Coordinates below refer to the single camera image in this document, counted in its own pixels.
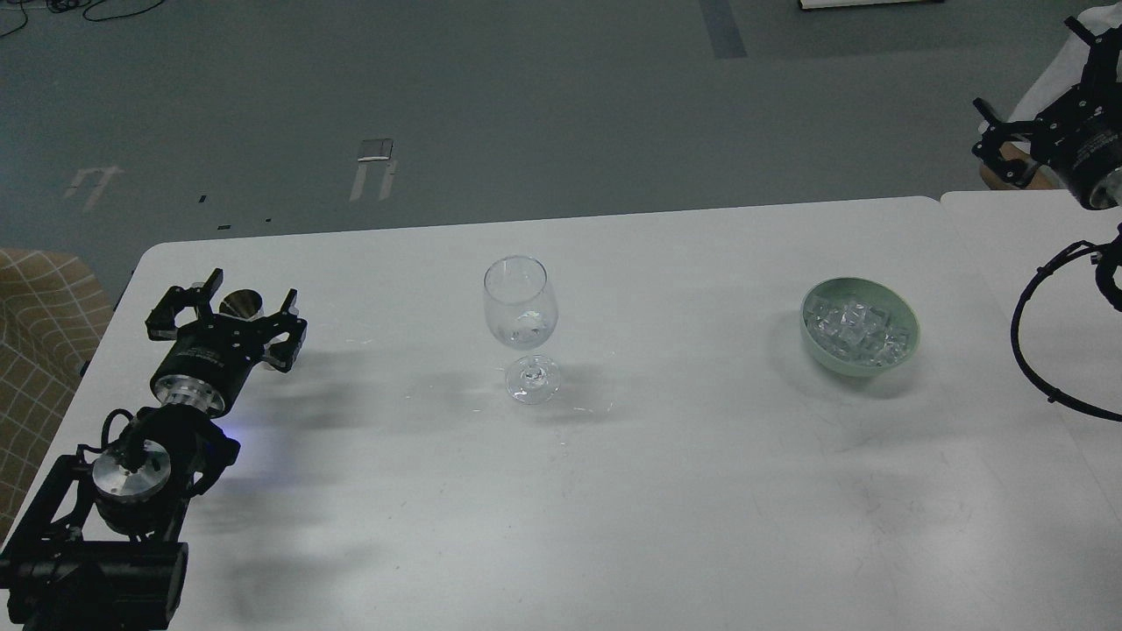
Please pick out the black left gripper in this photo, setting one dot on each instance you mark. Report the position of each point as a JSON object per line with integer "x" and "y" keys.
{"x": 212, "y": 357}

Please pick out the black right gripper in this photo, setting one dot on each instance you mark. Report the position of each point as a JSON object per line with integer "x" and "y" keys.
{"x": 1079, "y": 135}

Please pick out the steel double jigger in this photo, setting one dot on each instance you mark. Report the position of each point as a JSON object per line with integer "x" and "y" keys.
{"x": 245, "y": 305}

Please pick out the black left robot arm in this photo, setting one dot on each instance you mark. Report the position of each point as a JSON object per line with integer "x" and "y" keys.
{"x": 99, "y": 544}

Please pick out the ice cubes in bowl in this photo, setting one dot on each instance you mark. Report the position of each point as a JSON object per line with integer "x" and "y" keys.
{"x": 858, "y": 332}

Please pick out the clear wine glass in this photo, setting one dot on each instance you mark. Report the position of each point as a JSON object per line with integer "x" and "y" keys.
{"x": 521, "y": 312}

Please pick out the person in white shirt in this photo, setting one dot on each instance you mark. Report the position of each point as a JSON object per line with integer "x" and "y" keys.
{"x": 1062, "y": 73}

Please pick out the checkered brown cushion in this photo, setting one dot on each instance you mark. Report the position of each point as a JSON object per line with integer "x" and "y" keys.
{"x": 54, "y": 314}

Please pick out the metal floor plate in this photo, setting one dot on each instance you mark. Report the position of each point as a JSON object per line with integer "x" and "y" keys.
{"x": 375, "y": 149}

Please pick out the green bowl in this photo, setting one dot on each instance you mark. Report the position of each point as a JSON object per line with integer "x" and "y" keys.
{"x": 867, "y": 290}

